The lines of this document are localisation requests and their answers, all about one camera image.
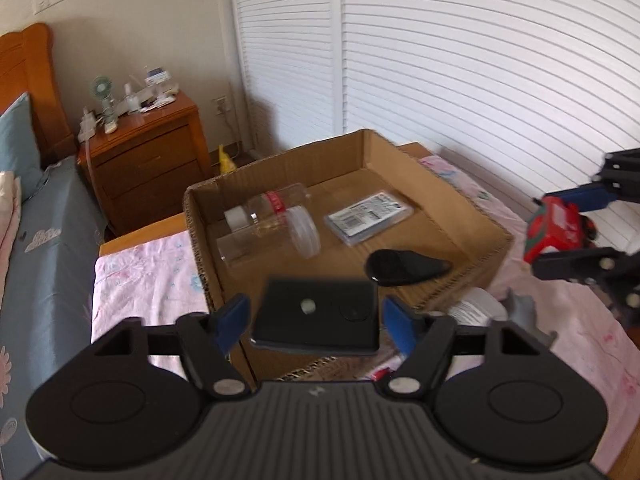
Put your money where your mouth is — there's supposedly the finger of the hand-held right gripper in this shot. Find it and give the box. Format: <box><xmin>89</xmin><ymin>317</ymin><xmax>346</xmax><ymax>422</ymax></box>
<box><xmin>545</xmin><ymin>149</ymin><xmax>640</xmax><ymax>211</ymax></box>
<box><xmin>532</xmin><ymin>247</ymin><xmax>640</xmax><ymax>325</ymax></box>

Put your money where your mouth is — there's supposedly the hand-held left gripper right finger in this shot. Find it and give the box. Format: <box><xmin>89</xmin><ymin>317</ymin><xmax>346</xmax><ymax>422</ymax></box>
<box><xmin>382</xmin><ymin>296</ymin><xmax>548</xmax><ymax>397</ymax></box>

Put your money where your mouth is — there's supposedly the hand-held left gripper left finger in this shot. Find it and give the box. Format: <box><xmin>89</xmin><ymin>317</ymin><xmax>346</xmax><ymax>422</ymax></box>
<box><xmin>92</xmin><ymin>294</ymin><xmax>251</xmax><ymax>400</ymax></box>

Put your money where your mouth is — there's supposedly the red toy train engine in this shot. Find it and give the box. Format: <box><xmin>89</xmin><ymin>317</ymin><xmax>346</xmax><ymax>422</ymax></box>
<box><xmin>522</xmin><ymin>196</ymin><xmax>598</xmax><ymax>265</ymax></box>

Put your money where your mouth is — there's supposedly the black rectangular device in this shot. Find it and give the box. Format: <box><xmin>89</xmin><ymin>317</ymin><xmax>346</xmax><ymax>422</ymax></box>
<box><xmin>250</xmin><ymin>277</ymin><xmax>381</xmax><ymax>357</ymax></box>

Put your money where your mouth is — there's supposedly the clear plastic jar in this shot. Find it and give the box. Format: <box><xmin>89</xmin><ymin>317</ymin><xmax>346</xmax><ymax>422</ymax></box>
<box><xmin>216</xmin><ymin>206</ymin><xmax>322</xmax><ymax>267</ymax></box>

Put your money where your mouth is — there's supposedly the clear staples pack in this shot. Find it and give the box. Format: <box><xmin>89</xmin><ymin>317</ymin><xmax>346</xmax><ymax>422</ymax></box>
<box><xmin>324</xmin><ymin>190</ymin><xmax>415</xmax><ymax>247</ymax></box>

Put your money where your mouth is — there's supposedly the capsule bottle with silver cap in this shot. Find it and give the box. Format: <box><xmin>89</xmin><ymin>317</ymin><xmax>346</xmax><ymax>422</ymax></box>
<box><xmin>223</xmin><ymin>183</ymin><xmax>312</xmax><ymax>233</ymax></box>

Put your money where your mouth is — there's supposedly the brown cardboard box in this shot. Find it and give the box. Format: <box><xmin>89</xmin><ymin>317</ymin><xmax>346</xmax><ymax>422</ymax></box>
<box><xmin>182</xmin><ymin>129</ymin><xmax>516</xmax><ymax>381</ymax></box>

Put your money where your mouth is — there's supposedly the grey rubber toy figure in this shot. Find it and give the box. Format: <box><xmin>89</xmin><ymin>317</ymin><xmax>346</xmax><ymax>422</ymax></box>
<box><xmin>502</xmin><ymin>290</ymin><xmax>558</xmax><ymax>348</ymax></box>

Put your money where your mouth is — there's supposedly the pink floral cloth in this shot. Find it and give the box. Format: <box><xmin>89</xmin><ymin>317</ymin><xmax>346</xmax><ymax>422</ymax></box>
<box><xmin>91</xmin><ymin>155</ymin><xmax>631</xmax><ymax>476</ymax></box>

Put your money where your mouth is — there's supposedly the white louvered closet door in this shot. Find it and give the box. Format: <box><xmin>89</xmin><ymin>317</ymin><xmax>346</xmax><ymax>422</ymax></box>
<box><xmin>340</xmin><ymin>0</ymin><xmax>640</xmax><ymax>261</ymax></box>
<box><xmin>227</xmin><ymin>0</ymin><xmax>346</xmax><ymax>153</ymax></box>

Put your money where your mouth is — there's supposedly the wooden nightstand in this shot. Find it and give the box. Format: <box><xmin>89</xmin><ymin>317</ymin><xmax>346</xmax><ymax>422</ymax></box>
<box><xmin>77</xmin><ymin>91</ymin><xmax>213</xmax><ymax>238</ymax></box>

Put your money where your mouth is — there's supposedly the blue bed sheet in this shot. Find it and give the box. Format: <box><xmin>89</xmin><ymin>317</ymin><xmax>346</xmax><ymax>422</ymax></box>
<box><xmin>0</xmin><ymin>156</ymin><xmax>108</xmax><ymax>480</ymax></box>

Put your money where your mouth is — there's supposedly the white power strip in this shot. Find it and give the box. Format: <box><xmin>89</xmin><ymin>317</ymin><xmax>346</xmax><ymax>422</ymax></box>
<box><xmin>77</xmin><ymin>110</ymin><xmax>101</xmax><ymax>142</ymax></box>

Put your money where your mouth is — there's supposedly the pink quilt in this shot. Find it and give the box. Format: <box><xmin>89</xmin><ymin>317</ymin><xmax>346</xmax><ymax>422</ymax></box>
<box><xmin>0</xmin><ymin>170</ymin><xmax>23</xmax><ymax>311</ymax></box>

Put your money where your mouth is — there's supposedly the small green desk fan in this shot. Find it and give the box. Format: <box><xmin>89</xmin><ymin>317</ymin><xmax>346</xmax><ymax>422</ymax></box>
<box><xmin>91</xmin><ymin>76</ymin><xmax>117</xmax><ymax>116</ymax></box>

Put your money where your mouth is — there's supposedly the blue pillow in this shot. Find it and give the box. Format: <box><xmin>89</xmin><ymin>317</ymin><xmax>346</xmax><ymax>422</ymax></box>
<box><xmin>0</xmin><ymin>92</ymin><xmax>43</xmax><ymax>201</ymax></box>

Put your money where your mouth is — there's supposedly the wooden bed headboard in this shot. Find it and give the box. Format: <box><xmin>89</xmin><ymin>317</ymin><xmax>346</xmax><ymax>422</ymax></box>
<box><xmin>0</xmin><ymin>22</ymin><xmax>78</xmax><ymax>163</ymax></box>

